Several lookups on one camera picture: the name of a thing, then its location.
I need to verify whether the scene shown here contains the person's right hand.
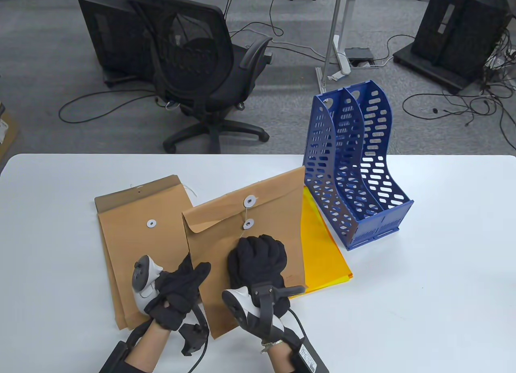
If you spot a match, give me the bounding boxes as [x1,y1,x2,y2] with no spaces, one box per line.
[227,235,291,319]

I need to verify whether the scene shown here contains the person's left hand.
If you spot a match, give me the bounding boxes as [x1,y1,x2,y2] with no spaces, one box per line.
[144,254,211,331]

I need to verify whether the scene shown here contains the brown document pouch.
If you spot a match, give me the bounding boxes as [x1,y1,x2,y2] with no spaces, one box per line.
[95,175,180,330]
[182,166,307,340]
[98,186,210,330]

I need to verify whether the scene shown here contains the yellow cardstock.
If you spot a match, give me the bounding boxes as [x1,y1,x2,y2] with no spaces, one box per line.
[300,186,353,295]

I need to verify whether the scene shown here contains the orange cardstock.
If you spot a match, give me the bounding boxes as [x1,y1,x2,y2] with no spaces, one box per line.
[288,274,354,300]

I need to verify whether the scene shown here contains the black right forearm pack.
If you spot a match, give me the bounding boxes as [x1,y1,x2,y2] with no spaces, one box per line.
[292,336,329,373]

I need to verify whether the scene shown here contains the person's left forearm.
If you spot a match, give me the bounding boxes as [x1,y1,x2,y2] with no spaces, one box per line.
[124,321,171,372]

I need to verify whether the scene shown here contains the person's right forearm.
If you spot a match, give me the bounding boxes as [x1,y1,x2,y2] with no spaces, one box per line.
[263,341,300,373]

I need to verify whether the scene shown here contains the black left forearm pack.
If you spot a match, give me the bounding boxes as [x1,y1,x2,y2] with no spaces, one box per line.
[99,340,132,373]

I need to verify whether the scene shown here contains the white left hand controller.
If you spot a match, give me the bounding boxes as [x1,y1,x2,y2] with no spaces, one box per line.
[132,255,164,315]

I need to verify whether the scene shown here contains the blue plastic file holder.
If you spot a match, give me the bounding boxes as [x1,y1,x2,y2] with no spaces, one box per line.
[301,80,414,251]

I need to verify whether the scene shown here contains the black mesh office chair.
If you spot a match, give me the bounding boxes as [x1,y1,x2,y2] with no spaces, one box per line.
[119,0,275,154]

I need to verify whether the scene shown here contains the black floor box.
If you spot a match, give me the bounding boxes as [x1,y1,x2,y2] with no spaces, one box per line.
[346,48,375,65]

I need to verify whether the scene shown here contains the cardboard box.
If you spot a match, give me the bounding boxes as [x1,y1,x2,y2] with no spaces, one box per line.
[0,103,20,161]

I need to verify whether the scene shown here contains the grey metal desk leg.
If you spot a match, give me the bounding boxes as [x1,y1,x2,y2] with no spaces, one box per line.
[316,0,355,87]

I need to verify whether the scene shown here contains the black computer tower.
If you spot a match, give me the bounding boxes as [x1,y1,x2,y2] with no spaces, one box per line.
[77,0,162,87]

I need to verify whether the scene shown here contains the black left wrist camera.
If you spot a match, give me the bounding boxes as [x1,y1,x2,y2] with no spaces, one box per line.
[179,323,209,357]

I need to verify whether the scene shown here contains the long black floor cable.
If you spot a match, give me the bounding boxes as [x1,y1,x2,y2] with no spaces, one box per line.
[58,89,158,124]

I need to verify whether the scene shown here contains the thin black floor cable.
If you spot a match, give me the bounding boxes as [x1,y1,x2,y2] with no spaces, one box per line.
[224,0,328,62]

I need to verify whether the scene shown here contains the tangle of black cables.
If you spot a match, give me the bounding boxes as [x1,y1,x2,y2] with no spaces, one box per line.
[402,27,516,152]

